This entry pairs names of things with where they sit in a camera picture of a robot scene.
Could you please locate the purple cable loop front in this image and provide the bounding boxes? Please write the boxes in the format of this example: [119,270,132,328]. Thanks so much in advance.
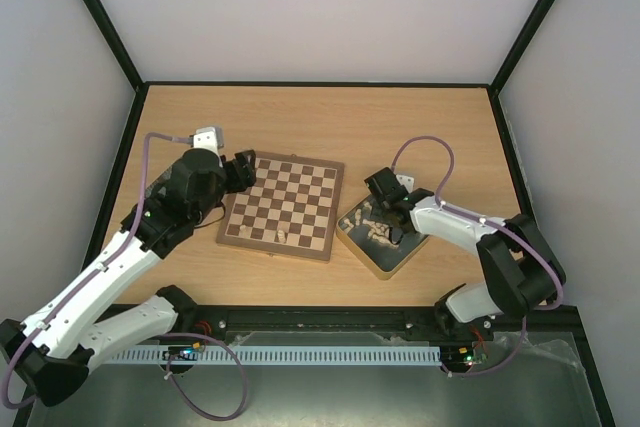
[162,331,250,421]

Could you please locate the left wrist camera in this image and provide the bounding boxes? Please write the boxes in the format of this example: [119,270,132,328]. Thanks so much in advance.
[192,126,224,154]

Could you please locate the gold tin with light pieces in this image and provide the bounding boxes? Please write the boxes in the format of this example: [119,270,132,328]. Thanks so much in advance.
[336,196,428,280]

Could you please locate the light blue cable duct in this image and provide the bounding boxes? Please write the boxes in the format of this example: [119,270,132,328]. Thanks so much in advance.
[109,345,441,367]

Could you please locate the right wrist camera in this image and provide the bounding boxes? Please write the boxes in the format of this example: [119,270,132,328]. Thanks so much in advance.
[396,174,415,193]

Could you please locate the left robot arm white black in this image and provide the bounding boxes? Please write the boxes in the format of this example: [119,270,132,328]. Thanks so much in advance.
[1,148,256,407]

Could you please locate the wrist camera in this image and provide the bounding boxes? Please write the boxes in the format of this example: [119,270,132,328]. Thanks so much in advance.
[192,126,224,154]
[396,174,415,193]

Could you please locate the silver tin with dark pieces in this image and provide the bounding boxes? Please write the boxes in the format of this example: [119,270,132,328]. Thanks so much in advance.
[144,165,173,198]

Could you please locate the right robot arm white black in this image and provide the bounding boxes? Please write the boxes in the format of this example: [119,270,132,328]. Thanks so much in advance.
[365,167,566,339]

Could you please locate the wooden chess board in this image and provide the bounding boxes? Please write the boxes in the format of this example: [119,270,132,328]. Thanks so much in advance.
[216,152,345,262]

